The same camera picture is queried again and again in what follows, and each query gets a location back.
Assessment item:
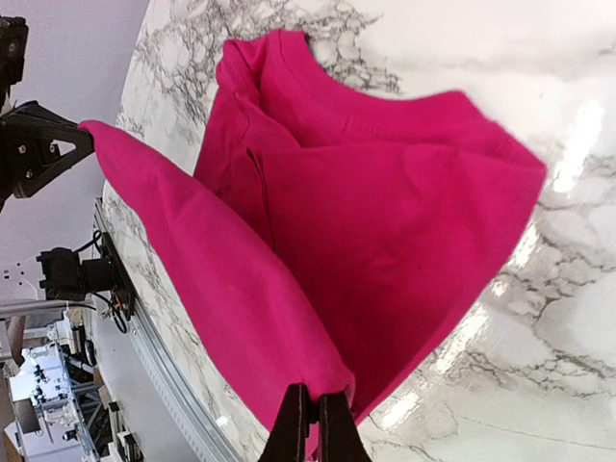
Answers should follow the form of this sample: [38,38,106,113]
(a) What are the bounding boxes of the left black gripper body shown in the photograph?
[0,16,29,115]

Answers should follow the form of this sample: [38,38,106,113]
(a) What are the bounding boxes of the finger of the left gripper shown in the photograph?
[1,101,94,198]

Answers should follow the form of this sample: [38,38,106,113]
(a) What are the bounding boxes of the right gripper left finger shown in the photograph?
[259,384,311,462]

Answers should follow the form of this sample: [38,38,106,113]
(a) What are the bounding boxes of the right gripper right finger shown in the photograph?
[319,393,372,462]

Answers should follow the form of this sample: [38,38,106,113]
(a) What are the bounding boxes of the magenta red garment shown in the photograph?
[78,28,550,462]

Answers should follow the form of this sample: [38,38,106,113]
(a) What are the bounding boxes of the aluminium table front rail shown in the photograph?
[94,198,240,461]

